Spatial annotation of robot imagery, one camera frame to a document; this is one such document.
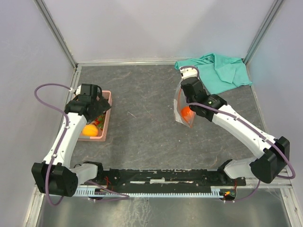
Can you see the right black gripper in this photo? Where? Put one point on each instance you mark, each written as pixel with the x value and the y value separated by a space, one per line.
pixel 186 99

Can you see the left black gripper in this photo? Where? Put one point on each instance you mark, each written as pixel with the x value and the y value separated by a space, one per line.
pixel 103 106

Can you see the clear zip top bag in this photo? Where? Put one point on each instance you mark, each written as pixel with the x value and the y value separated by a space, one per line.
pixel 179 102

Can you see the small orange toy fruit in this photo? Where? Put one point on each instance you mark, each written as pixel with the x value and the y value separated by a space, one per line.
pixel 90 130

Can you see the pink perforated basket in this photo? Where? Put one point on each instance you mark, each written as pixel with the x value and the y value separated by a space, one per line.
pixel 102 133

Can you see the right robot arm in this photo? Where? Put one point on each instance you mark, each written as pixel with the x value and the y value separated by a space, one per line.
pixel 270 155

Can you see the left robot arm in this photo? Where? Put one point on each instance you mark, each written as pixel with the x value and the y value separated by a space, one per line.
pixel 54 175

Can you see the red and green toy vegetables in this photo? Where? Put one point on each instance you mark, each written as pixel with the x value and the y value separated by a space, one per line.
pixel 100 121

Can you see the teal cloth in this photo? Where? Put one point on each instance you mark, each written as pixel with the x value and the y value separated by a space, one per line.
pixel 219 73

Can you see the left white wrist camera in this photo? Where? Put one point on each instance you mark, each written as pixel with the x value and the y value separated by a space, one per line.
pixel 75 91

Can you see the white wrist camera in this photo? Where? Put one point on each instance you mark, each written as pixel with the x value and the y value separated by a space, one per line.
pixel 188 72
pixel 75 91

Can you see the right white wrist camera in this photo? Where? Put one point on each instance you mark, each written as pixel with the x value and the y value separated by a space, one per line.
pixel 188 72

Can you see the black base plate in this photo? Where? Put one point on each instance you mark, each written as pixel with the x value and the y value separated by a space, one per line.
pixel 165 181

